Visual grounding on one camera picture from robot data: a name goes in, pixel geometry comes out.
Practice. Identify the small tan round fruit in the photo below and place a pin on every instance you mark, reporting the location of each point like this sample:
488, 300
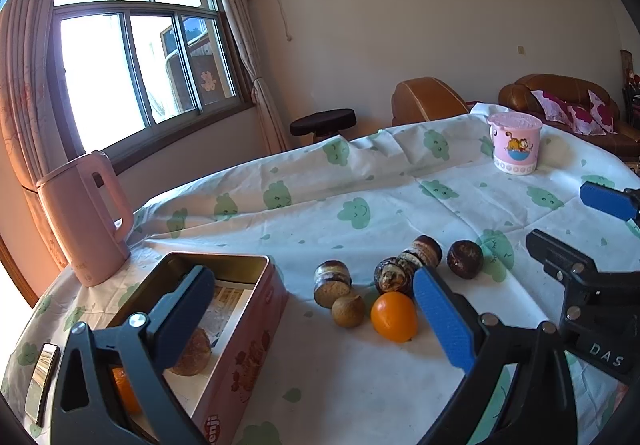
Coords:
348, 311

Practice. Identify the pink electric kettle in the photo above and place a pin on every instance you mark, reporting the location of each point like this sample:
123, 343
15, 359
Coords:
85, 225

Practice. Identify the pink cartoon cup with lid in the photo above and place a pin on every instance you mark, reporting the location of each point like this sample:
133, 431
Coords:
515, 150

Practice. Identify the white tablecloth with green clouds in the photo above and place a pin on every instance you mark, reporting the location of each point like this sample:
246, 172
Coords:
325, 375

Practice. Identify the shiny metal case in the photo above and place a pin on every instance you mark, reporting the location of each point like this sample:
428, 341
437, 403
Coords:
42, 375

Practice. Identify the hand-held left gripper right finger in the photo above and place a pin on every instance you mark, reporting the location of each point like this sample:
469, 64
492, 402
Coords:
442, 325

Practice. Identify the floral cushion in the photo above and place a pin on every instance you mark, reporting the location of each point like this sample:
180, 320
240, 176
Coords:
602, 112
565, 112

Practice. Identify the dark brown round fruit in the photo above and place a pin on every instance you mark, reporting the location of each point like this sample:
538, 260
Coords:
465, 259

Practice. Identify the pink tin box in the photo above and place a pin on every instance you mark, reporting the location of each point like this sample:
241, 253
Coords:
250, 365

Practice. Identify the orange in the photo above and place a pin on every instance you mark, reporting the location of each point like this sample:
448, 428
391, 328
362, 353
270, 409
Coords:
394, 317
127, 390

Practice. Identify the chocolate roll cake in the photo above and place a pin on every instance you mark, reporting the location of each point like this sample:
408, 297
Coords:
425, 250
332, 285
390, 275

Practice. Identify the pink paper window decoration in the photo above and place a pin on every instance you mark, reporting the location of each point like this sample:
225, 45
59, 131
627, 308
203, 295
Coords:
207, 81

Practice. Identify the brown leather sofa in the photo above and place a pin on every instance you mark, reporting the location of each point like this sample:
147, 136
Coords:
515, 97

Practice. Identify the beige patterned curtain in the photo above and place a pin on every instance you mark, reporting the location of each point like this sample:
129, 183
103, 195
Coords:
260, 100
25, 125

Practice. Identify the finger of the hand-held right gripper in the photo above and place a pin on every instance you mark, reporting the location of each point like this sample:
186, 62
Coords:
555, 255
605, 199

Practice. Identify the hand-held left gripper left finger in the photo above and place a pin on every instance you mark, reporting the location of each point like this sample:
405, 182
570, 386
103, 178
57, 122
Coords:
177, 325

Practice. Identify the black round stool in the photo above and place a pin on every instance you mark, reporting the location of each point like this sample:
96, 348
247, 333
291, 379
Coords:
322, 120

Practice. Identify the brown leather armchair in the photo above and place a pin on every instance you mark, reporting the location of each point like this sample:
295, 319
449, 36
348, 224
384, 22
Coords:
425, 100

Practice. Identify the round pastry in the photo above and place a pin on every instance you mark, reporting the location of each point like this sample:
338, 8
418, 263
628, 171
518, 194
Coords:
195, 352

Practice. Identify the dark wooden furniture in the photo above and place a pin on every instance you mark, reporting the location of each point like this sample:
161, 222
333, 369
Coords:
631, 100

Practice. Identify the brown framed window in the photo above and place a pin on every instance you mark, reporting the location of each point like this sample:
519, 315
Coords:
165, 7

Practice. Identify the printed paper sheet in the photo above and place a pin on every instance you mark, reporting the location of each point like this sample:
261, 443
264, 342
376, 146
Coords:
227, 310

